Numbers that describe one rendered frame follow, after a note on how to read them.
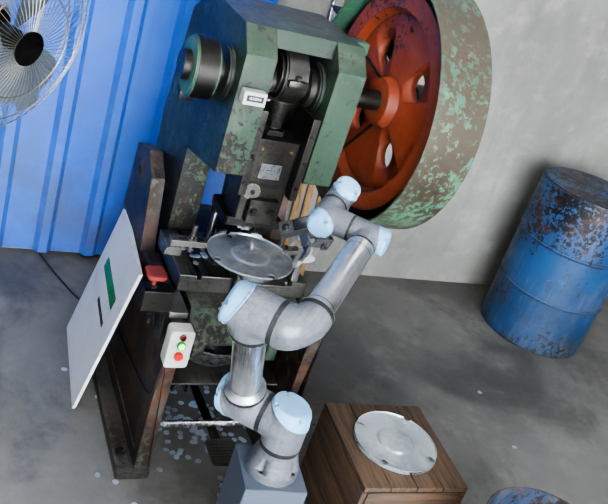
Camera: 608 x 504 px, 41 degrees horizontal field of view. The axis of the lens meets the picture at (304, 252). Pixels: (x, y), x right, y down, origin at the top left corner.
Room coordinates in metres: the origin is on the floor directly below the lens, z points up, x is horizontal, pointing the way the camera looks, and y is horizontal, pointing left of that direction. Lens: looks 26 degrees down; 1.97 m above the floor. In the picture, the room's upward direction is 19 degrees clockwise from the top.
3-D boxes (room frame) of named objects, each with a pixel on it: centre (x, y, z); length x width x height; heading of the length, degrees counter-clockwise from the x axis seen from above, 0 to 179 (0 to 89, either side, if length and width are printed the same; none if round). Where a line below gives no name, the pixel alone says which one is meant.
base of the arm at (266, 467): (1.79, -0.11, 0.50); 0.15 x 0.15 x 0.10
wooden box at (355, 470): (2.21, -0.49, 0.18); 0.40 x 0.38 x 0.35; 26
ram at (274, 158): (2.41, 0.20, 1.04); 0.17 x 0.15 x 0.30; 29
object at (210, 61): (2.34, 0.45, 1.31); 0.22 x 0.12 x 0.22; 29
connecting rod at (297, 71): (2.45, 0.22, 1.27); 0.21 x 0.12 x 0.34; 29
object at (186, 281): (2.45, 0.22, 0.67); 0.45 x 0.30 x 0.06; 119
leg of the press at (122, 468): (2.44, 0.53, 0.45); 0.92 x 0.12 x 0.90; 29
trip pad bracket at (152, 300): (2.09, 0.38, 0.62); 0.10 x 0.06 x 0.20; 119
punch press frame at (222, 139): (2.57, 0.29, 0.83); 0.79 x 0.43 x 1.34; 29
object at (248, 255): (2.34, 0.16, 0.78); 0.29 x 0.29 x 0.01
